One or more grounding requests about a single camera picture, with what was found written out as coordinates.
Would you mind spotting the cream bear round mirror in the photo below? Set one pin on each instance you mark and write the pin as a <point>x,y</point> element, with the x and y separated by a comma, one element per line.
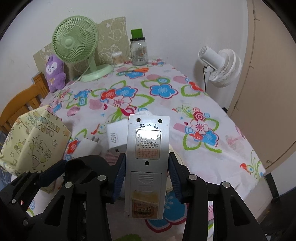
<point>171,169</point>

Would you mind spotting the white remote control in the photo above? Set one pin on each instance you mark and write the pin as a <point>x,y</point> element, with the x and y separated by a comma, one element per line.
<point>147,155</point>

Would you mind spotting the wooden chair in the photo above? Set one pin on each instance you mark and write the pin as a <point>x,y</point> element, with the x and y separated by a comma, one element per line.
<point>30,97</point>

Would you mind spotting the white oval case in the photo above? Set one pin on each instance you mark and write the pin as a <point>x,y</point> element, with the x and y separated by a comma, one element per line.
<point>144,112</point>

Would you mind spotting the white standing fan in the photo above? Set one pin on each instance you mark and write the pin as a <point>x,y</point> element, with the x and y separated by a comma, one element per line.
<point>221,68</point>

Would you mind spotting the green desk fan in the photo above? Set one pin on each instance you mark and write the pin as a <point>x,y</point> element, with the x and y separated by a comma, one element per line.
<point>75,40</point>

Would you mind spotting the patterned cardboard backboard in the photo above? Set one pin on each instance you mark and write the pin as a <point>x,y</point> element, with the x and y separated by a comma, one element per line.
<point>112,38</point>

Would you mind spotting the cotton swab container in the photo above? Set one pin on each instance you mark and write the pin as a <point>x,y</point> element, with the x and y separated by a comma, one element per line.
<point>117,58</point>

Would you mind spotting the glass jar with green lid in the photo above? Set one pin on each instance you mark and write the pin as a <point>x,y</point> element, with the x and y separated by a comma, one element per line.
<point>138,48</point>

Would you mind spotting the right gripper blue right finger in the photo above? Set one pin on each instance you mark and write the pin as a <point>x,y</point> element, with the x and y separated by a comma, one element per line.
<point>179,179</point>

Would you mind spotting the white 45W charger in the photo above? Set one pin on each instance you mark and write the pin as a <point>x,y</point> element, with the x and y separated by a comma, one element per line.
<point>117,136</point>

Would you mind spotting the beige door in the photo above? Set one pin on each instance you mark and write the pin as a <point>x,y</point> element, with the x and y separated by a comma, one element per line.
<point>263,106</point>

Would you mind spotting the purple plush rabbit toy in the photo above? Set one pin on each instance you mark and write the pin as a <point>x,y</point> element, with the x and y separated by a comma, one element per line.
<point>55,75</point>

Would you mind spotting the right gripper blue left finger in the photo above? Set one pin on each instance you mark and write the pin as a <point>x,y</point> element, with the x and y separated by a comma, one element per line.
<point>119,175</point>

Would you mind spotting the yellow patterned storage box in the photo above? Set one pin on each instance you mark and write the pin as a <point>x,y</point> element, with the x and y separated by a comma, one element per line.
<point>37,140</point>

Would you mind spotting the floral tablecloth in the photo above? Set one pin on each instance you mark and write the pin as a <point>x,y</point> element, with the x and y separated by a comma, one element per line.
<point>210,144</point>

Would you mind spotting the small white plug charger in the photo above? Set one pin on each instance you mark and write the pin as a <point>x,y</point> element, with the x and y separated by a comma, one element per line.
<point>87,147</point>

